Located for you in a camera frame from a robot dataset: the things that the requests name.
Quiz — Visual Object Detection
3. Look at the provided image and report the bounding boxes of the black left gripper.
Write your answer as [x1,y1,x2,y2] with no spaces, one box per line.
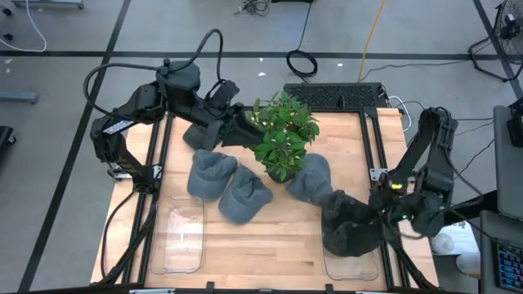
[199,101,266,149]

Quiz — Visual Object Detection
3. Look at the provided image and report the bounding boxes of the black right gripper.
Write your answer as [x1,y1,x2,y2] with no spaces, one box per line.
[369,181,413,234]

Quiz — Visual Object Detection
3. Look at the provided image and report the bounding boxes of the charcoal baseball cap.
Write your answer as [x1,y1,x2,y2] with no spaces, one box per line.
[182,122,224,151]
[320,189,387,258]

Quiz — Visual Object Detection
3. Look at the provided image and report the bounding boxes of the blue-grey baseball cap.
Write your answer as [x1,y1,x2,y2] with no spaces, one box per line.
[217,163,274,225]
[285,153,334,205]
[186,149,239,202]

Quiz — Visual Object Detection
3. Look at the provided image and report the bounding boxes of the green potted plant black pot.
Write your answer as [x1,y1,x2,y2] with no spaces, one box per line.
[244,91,321,184]

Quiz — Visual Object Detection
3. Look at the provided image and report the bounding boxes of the white paper roll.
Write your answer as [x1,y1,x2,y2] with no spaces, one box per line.
[431,233,455,256]

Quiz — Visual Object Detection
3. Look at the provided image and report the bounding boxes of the clear plastic bin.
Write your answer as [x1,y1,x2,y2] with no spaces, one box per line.
[150,195,208,275]
[320,200,380,283]

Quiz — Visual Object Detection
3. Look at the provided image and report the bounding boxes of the black floor beam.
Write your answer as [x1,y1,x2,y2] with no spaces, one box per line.
[443,189,499,228]

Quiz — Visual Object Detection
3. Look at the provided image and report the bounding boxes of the black keyboard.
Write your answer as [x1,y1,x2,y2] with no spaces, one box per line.
[283,82,389,110]

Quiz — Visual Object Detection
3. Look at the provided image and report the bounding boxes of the white round object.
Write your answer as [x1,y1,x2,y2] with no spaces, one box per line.
[455,252,482,278]

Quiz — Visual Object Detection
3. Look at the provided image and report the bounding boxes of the grey desk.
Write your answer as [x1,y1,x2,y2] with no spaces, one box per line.
[492,105,523,221]

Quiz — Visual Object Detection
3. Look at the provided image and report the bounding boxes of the backlit blue keyboard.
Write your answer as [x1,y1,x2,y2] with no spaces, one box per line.
[492,240,523,293]

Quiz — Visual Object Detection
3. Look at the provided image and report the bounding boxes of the black device on desk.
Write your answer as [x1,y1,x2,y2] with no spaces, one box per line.
[506,97,523,148]

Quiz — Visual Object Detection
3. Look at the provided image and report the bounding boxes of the black floor fan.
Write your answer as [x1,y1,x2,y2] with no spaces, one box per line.
[467,0,523,82]

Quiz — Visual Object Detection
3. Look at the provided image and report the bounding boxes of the grey floor bar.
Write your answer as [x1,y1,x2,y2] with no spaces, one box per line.
[0,92,40,104]

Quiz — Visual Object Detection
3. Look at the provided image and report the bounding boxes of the grey stand base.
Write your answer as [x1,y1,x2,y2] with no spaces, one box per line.
[11,0,85,10]

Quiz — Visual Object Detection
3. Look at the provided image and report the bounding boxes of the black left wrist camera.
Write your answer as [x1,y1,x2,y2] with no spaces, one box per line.
[208,79,241,111]

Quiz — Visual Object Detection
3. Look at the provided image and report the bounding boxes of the coiled black cable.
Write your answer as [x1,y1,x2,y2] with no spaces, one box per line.
[285,0,319,79]

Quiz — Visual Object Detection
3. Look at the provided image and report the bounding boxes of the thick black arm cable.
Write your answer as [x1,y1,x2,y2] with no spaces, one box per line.
[83,28,225,119]

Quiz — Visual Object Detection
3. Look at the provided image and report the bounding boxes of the white cable by case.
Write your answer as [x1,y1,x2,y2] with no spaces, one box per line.
[387,96,413,134]

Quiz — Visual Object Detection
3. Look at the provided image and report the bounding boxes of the tangled black cable bundle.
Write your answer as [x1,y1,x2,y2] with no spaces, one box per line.
[235,0,270,17]

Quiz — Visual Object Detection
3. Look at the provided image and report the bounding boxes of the yellow cable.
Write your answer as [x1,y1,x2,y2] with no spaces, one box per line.
[357,0,387,82]

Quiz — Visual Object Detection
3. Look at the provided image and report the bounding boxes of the black metal table frame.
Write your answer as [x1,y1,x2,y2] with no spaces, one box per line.
[96,91,440,292]

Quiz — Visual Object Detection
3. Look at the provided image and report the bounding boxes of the thin black table cable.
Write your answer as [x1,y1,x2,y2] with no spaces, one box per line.
[100,185,142,283]

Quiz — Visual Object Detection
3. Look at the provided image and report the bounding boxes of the white floor cable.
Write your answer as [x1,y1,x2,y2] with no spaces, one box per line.
[0,0,48,53]

